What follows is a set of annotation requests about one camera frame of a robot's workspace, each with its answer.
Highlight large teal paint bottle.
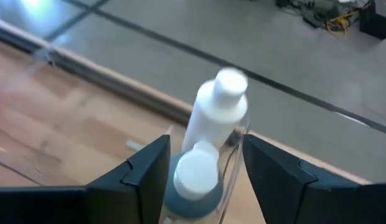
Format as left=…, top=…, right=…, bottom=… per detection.
left=161, top=140, right=225, bottom=224

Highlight large white paint bottle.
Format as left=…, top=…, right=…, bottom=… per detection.
left=182, top=67, right=249, bottom=156

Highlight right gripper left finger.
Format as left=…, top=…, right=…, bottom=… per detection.
left=0, top=134, right=171, bottom=224

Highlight black floor cables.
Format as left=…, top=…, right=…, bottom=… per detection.
left=275, top=0, right=329, bottom=29

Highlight yellow floor cable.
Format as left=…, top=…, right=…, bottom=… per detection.
left=325, top=12, right=359, bottom=37

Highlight black floor box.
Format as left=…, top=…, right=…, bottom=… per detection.
left=359, top=0, right=386, bottom=40

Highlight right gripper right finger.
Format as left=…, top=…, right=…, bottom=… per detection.
left=242, top=134, right=386, bottom=224

